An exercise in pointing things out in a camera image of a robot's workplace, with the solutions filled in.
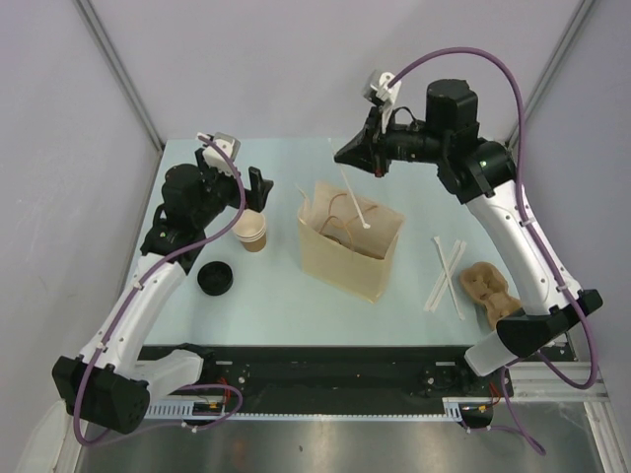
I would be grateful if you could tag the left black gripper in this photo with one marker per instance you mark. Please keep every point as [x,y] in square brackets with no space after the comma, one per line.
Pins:
[210,171]

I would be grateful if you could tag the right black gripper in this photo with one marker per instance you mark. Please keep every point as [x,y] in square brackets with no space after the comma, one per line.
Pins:
[370,150]

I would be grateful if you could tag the stack of brown paper cups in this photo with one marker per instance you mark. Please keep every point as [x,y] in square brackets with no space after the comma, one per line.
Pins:
[250,230]

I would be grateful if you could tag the white straw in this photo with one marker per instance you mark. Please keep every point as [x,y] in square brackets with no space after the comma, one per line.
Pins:
[434,290]
[446,277]
[351,189]

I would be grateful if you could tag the brown paper takeout bag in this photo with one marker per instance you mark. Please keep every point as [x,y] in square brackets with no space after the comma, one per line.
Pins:
[347,242]

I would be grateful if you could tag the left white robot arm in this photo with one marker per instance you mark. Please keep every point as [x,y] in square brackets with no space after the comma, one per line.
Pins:
[104,385]

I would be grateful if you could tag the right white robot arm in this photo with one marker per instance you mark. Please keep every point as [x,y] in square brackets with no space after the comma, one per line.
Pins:
[482,176]

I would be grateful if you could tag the stack of black lids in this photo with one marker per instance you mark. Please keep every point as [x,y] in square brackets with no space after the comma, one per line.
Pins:
[215,278]

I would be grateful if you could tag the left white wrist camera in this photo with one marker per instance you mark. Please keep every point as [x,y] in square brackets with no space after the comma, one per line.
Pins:
[219,152]

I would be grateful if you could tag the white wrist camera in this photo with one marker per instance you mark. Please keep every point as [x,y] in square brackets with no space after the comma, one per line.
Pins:
[219,152]
[380,92]

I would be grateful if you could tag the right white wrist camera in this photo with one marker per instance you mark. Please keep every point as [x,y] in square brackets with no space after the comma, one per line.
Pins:
[380,92]

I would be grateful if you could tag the right aluminium frame post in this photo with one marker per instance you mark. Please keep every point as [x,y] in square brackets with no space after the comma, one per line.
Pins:
[544,34]

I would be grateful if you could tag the aluminium frame post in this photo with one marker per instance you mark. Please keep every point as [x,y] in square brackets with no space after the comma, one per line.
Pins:
[544,34]
[97,30]

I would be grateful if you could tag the white slotted cable duct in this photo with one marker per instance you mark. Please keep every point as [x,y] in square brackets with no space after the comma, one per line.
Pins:
[188,410]

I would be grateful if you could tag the left aluminium frame post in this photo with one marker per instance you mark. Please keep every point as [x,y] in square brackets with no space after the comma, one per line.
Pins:
[97,30]

